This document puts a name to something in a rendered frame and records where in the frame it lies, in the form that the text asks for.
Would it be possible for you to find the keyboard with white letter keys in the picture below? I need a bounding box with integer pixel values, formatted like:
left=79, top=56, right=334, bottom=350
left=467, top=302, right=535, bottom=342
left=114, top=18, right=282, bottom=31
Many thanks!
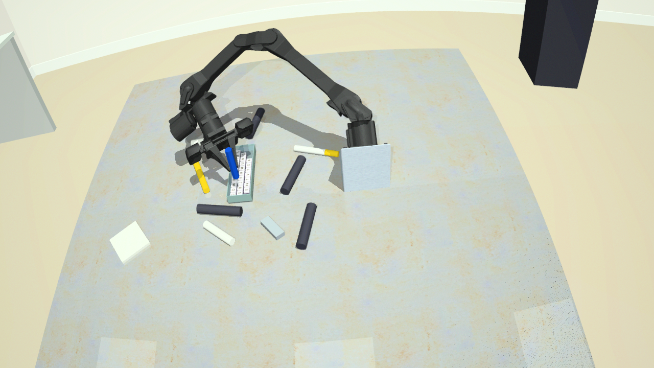
left=226, top=143, right=256, bottom=204

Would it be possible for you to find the blue stylus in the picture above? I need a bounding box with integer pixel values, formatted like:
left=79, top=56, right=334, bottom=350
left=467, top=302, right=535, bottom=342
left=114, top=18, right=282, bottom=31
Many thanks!
left=225, top=147, right=239, bottom=185

